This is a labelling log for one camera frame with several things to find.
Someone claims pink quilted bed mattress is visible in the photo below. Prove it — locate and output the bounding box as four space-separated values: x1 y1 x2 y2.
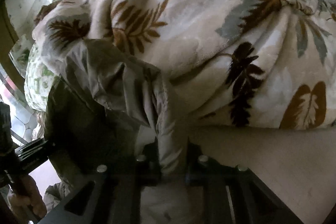
189 127 335 223

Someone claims person's left hand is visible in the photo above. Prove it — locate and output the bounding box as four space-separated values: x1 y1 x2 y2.
7 175 47 223

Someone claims leaf print fleece blanket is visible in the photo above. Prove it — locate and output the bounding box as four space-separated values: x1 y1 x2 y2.
33 0 335 130

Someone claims grey quilted puffer jacket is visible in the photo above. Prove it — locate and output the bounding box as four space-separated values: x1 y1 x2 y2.
42 39 202 223

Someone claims window with frame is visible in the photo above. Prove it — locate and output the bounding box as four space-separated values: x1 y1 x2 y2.
1 35 37 146

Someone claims green white patterned pillow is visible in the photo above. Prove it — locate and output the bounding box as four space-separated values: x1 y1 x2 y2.
24 43 59 111

